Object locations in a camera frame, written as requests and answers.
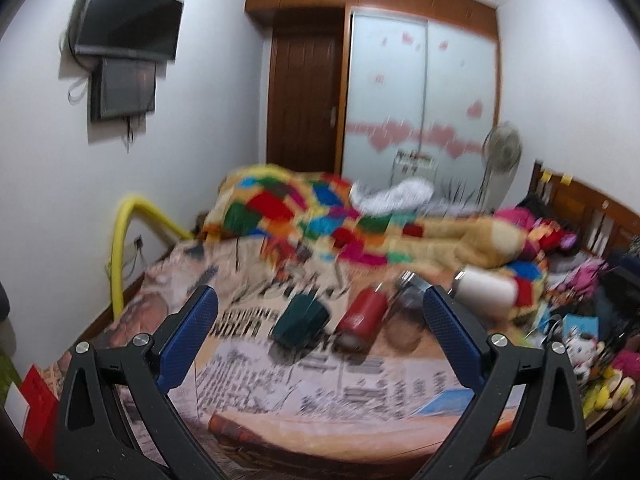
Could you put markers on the white patterned cloth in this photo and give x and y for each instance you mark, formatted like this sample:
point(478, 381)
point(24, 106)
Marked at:
point(407, 195)

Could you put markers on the newspaper print bed sheet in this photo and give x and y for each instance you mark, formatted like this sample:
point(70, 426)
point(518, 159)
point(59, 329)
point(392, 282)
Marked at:
point(254, 404)

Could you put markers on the colourful patchwork quilt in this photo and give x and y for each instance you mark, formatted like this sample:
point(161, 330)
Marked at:
point(314, 210)

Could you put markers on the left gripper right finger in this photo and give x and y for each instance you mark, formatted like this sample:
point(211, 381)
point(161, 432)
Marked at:
point(547, 439)

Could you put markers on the blue booklet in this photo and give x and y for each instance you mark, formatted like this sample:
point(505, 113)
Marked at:
point(579, 325)

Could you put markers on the wooden headboard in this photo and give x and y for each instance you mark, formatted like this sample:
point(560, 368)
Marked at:
point(603, 224)

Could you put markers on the frosted glass wardrobe doors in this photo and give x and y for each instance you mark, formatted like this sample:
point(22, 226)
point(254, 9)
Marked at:
point(418, 85)

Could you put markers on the yellow plush toy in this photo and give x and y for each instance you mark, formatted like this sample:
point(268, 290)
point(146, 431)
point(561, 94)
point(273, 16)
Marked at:
point(612, 392)

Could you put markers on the red thermos bottle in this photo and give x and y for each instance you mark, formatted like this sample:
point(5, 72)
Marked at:
point(363, 319)

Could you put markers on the clear glass cup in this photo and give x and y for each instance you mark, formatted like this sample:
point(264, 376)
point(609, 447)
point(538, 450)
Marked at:
point(405, 325)

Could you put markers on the large black wall television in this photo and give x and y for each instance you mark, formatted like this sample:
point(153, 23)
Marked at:
point(146, 30)

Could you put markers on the black thermos bottle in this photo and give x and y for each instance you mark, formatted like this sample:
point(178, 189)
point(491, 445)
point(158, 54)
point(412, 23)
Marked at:
point(410, 280)

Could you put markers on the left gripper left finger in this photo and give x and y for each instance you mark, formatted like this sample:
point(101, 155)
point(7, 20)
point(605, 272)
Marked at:
point(93, 438)

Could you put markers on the small black wall monitor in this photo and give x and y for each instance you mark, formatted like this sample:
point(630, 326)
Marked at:
point(122, 89)

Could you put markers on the standing electric fan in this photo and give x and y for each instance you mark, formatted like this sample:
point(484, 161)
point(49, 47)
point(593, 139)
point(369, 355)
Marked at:
point(501, 152)

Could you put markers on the white cow plush toy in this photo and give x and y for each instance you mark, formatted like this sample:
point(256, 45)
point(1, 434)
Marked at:
point(583, 350)

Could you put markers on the dark green cup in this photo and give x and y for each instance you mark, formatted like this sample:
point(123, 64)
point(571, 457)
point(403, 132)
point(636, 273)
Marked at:
point(304, 319)

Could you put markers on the white cabinet with clutter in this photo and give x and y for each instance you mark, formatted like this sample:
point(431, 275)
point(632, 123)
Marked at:
point(413, 165)

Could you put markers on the red bag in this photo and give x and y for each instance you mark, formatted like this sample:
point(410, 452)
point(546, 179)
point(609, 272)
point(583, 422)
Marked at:
point(32, 409)

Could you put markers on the white thermos bottle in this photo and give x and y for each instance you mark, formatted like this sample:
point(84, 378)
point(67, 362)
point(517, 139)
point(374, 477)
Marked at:
point(486, 294)

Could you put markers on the brown wooden door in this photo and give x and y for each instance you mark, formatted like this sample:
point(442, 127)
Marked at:
point(304, 88)

